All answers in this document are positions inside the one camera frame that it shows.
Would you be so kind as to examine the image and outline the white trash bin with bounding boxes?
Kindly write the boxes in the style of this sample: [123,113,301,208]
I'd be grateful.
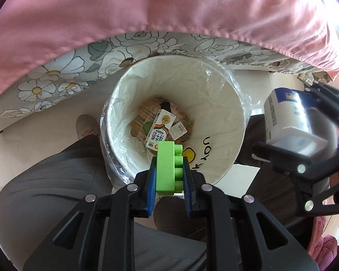
[100,56,252,188]

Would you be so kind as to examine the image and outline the pink quilted slipper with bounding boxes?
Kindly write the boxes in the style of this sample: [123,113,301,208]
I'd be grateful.
[307,217,337,271]

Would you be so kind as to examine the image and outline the pink floral bed cover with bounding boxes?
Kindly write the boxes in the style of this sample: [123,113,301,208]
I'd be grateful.
[0,0,339,95]

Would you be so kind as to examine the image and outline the left leg grey trousers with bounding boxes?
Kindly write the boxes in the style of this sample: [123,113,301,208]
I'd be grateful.
[0,133,210,271]

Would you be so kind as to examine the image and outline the grey floral bed skirt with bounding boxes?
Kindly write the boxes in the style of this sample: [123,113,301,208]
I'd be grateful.
[0,31,331,132]

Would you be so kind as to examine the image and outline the white blue bottle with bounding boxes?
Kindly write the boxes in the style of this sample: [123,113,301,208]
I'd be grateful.
[264,87,328,157]

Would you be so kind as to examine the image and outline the green toy brick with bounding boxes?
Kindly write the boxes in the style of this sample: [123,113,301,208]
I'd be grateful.
[156,141,184,196]

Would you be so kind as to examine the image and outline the small white paper box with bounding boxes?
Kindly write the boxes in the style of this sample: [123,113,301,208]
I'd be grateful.
[169,122,187,141]

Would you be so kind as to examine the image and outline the white milk carton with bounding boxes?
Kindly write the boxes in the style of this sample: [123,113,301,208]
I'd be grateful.
[144,109,176,151]

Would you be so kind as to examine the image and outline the printed paper wrapper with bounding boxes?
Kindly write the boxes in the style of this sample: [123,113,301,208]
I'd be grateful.
[129,97,194,145]

